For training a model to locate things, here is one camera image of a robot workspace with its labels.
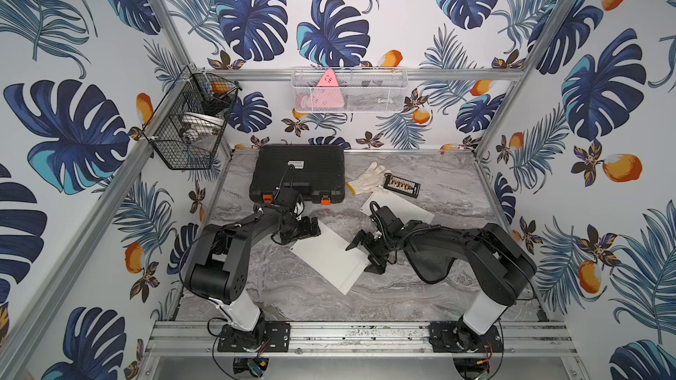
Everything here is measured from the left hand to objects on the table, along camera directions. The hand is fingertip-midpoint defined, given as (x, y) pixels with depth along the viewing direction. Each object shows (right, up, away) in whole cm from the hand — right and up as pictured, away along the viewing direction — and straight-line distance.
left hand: (309, 232), depth 92 cm
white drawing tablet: (+6, -7, -2) cm, 10 cm away
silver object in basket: (-32, +35, -12) cm, 49 cm away
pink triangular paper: (+7, +48, -2) cm, 48 cm away
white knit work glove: (+24, +18, +19) cm, 36 cm away
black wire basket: (-40, +49, 0) cm, 64 cm away
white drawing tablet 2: (+36, +8, +11) cm, 39 cm away
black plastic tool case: (+2, +22, +13) cm, 25 cm away
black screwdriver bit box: (+36, +16, +14) cm, 42 cm away
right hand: (+15, -7, -5) cm, 18 cm away
